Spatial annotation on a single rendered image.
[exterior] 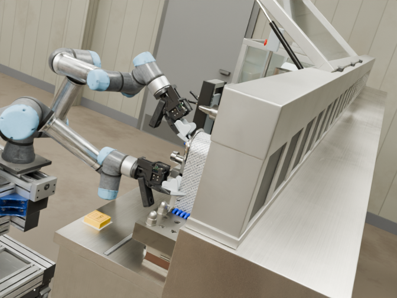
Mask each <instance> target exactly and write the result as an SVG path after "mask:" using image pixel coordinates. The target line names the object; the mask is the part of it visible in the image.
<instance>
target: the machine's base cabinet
mask: <svg viewBox="0 0 397 298"><path fill-rule="evenodd" d="M50 298H160V297H159V296H157V295H156V294H153V293H151V292H150V291H148V290H145V289H143V288H142V287H140V286H138V285H136V284H134V283H132V282H130V281H128V280H126V279H124V278H123V277H121V276H119V275H117V274H115V273H113V272H111V271H109V270H107V269H105V268H103V267H101V266H99V265H97V264H95V263H93V262H91V261H90V260H88V259H86V258H84V257H82V256H80V255H78V254H76V253H74V252H73V251H70V250H68V249H67V248H64V247H62V246H60V249H59V252H58V259H57V265H56V271H55V275H54V281H53V287H52V291H51V297H50Z"/></svg>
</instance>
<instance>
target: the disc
mask: <svg viewBox="0 0 397 298"><path fill-rule="evenodd" d="M199 132H204V130H203V129H202V128H199V129H198V130H197V131H196V132H195V133H194V134H193V136H192V138H191V139H190V142H189V144H188V146H187V149H186V153H185V157H184V164H186V161H187V156H188V152H189V149H190V146H191V143H192V142H193V140H194V138H195V137H196V135H197V134H198V133H199Z"/></svg>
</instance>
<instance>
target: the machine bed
mask: <svg viewBox="0 0 397 298"><path fill-rule="evenodd" d="M152 194H153V197H154V204H153V205H152V206H150V207H143V203H142V198H141V192H140V189H139V187H137V188H135V189H133V190H131V191H130V192H128V193H125V194H124V195H122V196H120V197H118V198H117V199H115V200H113V201H111V202H109V203H107V204H105V205H103V206H102V207H100V208H98V209H96V211H99V212H101V213H103V214H105V215H107V216H110V217H111V219H110V221H111V222H112V223H111V224H110V225H108V226H107V227H105V228H103V229H102V230H100V231H98V230H97V229H94V228H92V227H91V226H88V225H86V224H85V223H83V222H81V221H82V220H83V219H84V217H85V216H86V215H85V216H83V217H81V218H80V219H78V220H76V221H74V222H72V223H70V224H68V225H66V226H65V227H63V228H61V229H59V230H58V231H56V232H55V233H54V239H53V242H55V243H57V244H59V245H61V246H62V247H64V248H67V249H68V250H70V251H73V252H74V253H76V254H78V255H80V256H82V257H84V258H86V259H88V260H90V261H91V262H93V263H95V264H97V265H99V266H101V267H103V268H105V269H107V270H109V271H111V272H113V273H115V274H117V275H119V276H121V277H123V278H124V279H126V280H128V281H130V282H132V283H134V284H136V285H138V286H140V287H142V288H143V289H145V290H148V291H150V292H151V293H153V294H156V295H157V296H159V297H161V294H162V290H163V287H164V283H165V279H166V276H167V273H165V272H163V271H161V270H159V269H157V268H155V267H153V266H151V265H149V264H147V263H145V262H143V259H144V258H145V255H146V252H145V251H144V247H145V246H146V245H145V244H143V243H141V242H139V241H137V240H135V239H131V240H130V241H128V242H127V243H126V244H124V245H123V246H121V247H120V248H119V249H117V250H116V251H115V252H113V253H112V254H111V255H109V256H107V255H105V254H103V253H104V252H105V251H107V250H108V249H109V248H111V247H112V246H114V245H115V244H117V243H118V242H119V241H121V240H122V239H124V238H125V237H127V236H128V235H129V234H131V233H132V232H133V230H134V226H135V222H136V221H138V220H139V219H141V218H142V217H144V216H145V215H147V214H148V213H150V212H151V211H153V210H154V209H156V208H157V207H158V206H159V205H160V203H161V202H162V201H166V202H167V204H168V205H169V204H170V200H171V195H168V194H165V193H160V192H158V191H156V190H154V189H152Z"/></svg>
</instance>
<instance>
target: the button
mask: <svg viewBox="0 0 397 298"><path fill-rule="evenodd" d="M110 219H111V217H110V216H107V215H105V214H103V213H101V212H99V211H96V210H95V211H94V212H92V213H90V214H88V215H86V216H85V217H84V222H86V223H88V224H90V225H92V226H94V227H96V228H98V229H100V228H102V227H103V226H105V225H107V224H108V223H110Z"/></svg>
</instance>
